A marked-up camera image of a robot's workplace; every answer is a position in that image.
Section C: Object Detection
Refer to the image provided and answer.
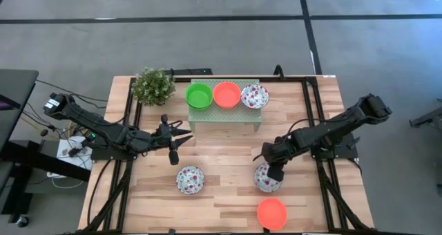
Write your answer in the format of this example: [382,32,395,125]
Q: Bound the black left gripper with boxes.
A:
[151,114,194,167]

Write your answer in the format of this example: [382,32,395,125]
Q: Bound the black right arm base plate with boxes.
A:
[309,132,361,160]

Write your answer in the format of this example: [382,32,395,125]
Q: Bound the black aluminium table frame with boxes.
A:
[77,74,376,235]

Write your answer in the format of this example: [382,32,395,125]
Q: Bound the black side desk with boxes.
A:
[0,68,39,153]

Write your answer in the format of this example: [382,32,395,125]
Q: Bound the pale green perforated metal shelf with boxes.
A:
[187,77,263,133]

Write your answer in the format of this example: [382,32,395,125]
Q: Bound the red bowl floral inside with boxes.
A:
[175,164,206,196]
[240,83,270,110]
[253,162,285,194]

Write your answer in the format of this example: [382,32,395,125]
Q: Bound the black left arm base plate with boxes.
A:
[89,141,137,162]

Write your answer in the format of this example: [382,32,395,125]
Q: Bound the black caster wheel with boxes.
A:
[16,214,30,229]

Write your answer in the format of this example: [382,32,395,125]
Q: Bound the black bar device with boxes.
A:
[171,68,214,77]

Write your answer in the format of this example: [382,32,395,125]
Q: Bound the green potted plant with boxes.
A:
[131,66,177,107]

